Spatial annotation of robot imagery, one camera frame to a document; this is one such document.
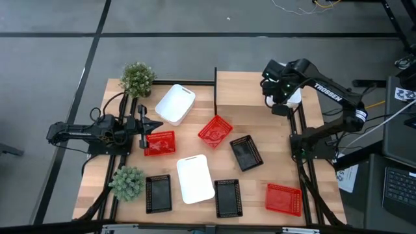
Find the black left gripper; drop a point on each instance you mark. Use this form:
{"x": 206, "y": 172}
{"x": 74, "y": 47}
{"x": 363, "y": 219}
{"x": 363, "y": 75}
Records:
{"x": 142, "y": 126}

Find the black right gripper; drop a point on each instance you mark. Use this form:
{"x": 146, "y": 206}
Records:
{"x": 280, "y": 110}

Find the white plastic basket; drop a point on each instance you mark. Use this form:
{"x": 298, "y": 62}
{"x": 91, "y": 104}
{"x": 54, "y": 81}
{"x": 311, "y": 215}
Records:
{"x": 175, "y": 104}
{"x": 195, "y": 178}
{"x": 295, "y": 99}

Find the red perforated plastic basket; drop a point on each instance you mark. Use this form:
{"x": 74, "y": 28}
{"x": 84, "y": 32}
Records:
{"x": 215, "y": 131}
{"x": 161, "y": 143}
{"x": 283, "y": 200}

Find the black perforated plastic basket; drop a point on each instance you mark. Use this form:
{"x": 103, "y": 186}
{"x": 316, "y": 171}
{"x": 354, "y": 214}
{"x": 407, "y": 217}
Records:
{"x": 158, "y": 194}
{"x": 246, "y": 152}
{"x": 228, "y": 199}

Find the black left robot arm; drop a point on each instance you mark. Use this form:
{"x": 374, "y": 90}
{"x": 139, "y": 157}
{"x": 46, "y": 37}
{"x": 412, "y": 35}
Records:
{"x": 81, "y": 131}

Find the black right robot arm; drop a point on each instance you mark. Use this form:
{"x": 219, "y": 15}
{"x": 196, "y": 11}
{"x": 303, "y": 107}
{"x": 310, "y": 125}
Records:
{"x": 328, "y": 92}

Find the dark green artificial potted plant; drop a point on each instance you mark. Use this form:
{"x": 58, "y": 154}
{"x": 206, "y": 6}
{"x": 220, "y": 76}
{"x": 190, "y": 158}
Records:
{"x": 138, "y": 79}

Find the pale green artificial potted plant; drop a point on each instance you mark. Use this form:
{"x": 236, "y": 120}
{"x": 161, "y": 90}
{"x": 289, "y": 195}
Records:
{"x": 127, "y": 183}

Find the black floor bar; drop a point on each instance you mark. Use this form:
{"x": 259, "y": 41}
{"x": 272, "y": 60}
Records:
{"x": 367, "y": 83}

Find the white paper sheet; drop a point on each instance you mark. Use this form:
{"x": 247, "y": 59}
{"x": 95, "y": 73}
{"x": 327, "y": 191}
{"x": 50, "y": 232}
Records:
{"x": 347, "y": 178}

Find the dark grey flat panel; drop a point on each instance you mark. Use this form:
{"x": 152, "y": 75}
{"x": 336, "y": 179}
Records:
{"x": 399, "y": 136}

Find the printed marker sheet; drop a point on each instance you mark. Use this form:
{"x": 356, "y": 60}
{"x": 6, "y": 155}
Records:
{"x": 403, "y": 94}

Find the dark grey desk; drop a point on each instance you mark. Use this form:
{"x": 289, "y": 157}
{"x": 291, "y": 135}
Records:
{"x": 373, "y": 195}

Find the black bulky device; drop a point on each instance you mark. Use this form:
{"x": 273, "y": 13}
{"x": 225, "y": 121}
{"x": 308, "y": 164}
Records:
{"x": 409, "y": 78}

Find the black laptop keyboard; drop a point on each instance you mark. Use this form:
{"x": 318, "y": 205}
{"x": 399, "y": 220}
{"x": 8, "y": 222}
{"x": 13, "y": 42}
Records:
{"x": 399, "y": 188}

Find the black floor foot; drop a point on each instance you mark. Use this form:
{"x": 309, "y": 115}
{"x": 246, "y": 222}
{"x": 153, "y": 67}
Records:
{"x": 9, "y": 150}

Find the black aluminium frame rail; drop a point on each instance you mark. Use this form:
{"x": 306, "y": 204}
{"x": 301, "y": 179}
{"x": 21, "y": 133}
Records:
{"x": 123, "y": 162}
{"x": 305, "y": 182}
{"x": 182, "y": 82}
{"x": 111, "y": 162}
{"x": 314, "y": 182}

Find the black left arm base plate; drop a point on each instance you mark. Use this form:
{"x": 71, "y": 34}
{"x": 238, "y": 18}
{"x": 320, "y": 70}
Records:
{"x": 107, "y": 150}

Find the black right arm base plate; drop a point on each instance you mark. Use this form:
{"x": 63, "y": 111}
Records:
{"x": 321, "y": 152}

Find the black shelf side frame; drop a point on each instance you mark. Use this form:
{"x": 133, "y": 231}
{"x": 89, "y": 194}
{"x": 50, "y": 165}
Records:
{"x": 215, "y": 97}

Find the black diagonal frame brace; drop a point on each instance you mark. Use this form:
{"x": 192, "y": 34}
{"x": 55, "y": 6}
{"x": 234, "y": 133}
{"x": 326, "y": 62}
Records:
{"x": 97, "y": 203}
{"x": 325, "y": 208}

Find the black front frame beam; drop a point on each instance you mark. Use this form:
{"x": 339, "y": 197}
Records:
{"x": 208, "y": 229}

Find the black table leg frame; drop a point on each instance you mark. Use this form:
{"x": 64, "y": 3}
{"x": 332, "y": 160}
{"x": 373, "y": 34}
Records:
{"x": 395, "y": 22}

